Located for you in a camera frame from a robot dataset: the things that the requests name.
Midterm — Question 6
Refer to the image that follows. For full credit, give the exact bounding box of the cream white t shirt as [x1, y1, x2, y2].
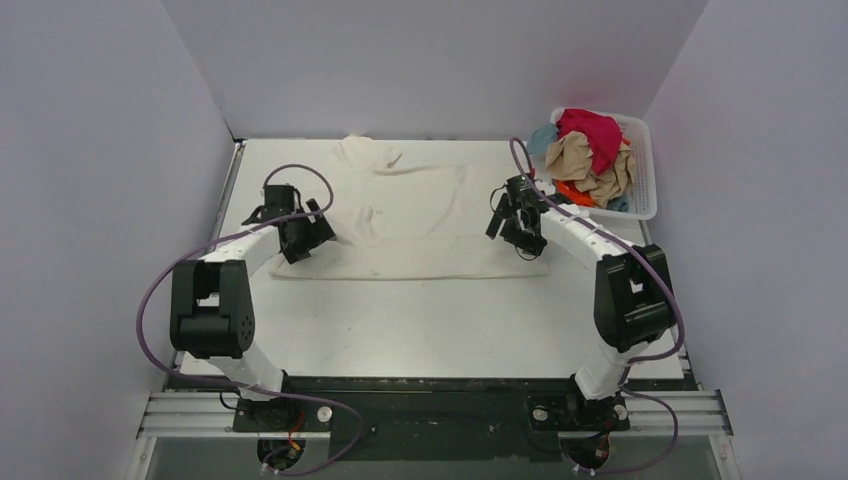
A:
[271, 136, 548, 281]

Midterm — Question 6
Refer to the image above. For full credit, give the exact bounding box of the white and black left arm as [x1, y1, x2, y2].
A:
[170, 184, 336, 430]

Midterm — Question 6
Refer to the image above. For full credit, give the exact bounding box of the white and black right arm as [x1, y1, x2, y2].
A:
[486, 175, 678, 429]

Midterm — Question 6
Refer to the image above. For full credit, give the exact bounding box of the orange t shirt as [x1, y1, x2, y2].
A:
[554, 180, 595, 208]

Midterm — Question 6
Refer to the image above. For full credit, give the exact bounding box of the teal blue t shirt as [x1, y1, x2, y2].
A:
[526, 123, 559, 156]

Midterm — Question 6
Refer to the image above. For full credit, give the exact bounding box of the tan beige t shirt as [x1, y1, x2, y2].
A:
[545, 131, 637, 209]

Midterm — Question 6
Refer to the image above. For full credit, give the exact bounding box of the magenta red t shirt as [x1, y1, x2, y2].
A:
[555, 108, 623, 175]

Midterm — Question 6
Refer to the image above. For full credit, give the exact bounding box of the white plastic laundry basket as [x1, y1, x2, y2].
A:
[550, 108, 657, 221]

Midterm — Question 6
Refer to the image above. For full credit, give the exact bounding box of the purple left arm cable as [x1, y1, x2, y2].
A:
[135, 163, 366, 477]

